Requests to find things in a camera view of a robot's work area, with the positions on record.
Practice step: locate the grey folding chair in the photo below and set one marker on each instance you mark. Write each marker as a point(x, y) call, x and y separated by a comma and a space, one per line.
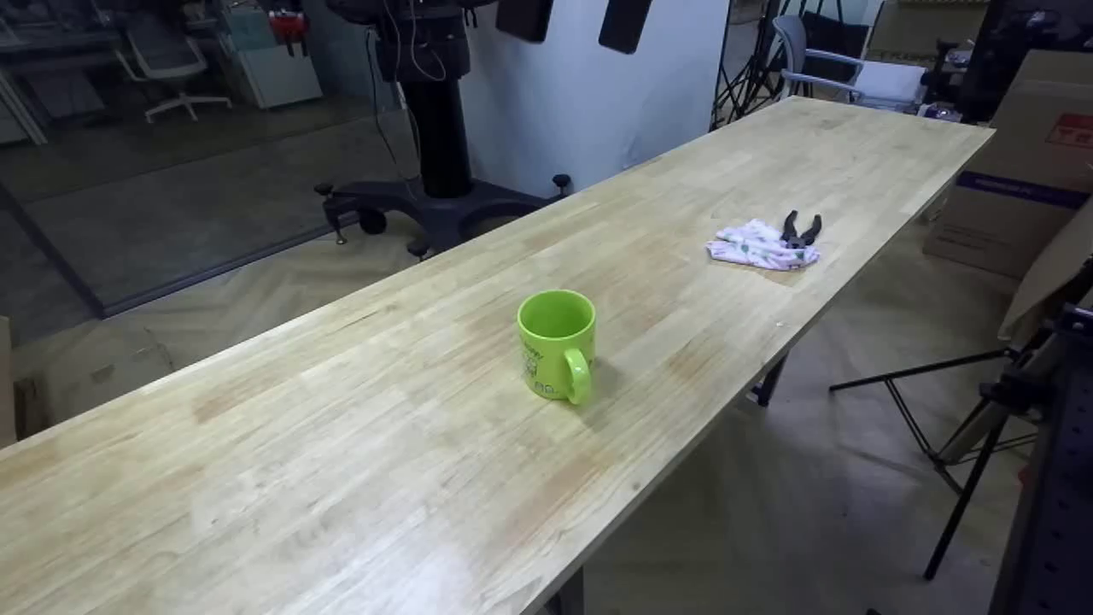
point(829, 52)

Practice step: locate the white office chair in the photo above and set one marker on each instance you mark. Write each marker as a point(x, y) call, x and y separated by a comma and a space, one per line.
point(153, 52)

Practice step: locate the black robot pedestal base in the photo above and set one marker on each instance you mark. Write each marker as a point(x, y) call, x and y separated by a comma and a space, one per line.
point(421, 47)

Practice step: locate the green plastic mug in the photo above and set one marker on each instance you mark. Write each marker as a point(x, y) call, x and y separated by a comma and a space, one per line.
point(559, 344)

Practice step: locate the black tripod stand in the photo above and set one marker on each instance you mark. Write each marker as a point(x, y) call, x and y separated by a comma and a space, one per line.
point(1018, 386)

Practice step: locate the cardboard box with label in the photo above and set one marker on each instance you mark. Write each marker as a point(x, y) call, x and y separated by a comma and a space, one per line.
point(1015, 195)

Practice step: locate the white patterned cloth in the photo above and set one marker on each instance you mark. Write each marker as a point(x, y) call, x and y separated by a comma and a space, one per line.
point(762, 248)

